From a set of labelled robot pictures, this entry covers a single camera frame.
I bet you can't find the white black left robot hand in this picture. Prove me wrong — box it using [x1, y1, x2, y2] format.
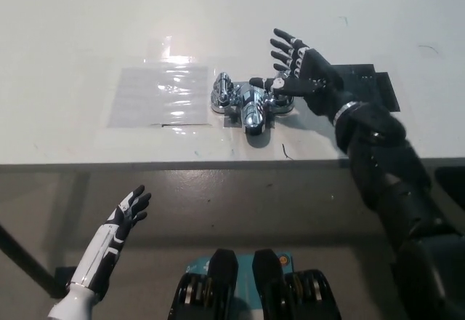
[68, 184, 153, 295]

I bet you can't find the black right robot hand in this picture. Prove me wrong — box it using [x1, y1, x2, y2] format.
[249, 27, 346, 118]

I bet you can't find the chrome faucet lever handle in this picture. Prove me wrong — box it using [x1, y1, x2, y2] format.
[270, 73, 296, 108]

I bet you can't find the black tape patch on desk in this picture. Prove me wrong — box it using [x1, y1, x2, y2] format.
[329, 63, 403, 114]

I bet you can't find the chrome faucet body with spout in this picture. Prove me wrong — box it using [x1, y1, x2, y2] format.
[210, 79, 297, 137]

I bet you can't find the clear plastic sheet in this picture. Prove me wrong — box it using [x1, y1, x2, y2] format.
[107, 65, 212, 129]

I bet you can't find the chrome left faucet handle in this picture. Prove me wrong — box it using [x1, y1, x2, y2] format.
[214, 72, 234, 105]

